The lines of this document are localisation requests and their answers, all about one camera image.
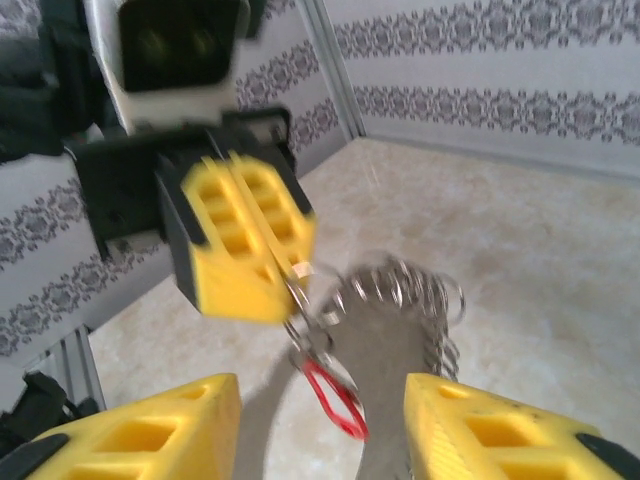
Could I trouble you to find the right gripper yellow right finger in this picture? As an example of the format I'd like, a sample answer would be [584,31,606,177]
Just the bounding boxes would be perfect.
[403,372,640,480]

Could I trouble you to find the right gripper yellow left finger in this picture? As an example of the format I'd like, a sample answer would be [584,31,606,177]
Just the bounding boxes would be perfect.
[0,372,242,480]

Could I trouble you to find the metal keyring holder with rings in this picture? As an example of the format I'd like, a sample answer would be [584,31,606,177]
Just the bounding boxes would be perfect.
[234,252,469,480]

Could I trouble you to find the aluminium table side rail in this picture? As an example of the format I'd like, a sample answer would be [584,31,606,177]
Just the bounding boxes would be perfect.
[47,319,109,416]

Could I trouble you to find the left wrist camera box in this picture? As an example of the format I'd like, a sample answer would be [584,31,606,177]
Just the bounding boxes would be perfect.
[83,0,251,135]

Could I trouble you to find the aluminium corner post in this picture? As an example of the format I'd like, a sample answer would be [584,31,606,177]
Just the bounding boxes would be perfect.
[297,0,369,144]

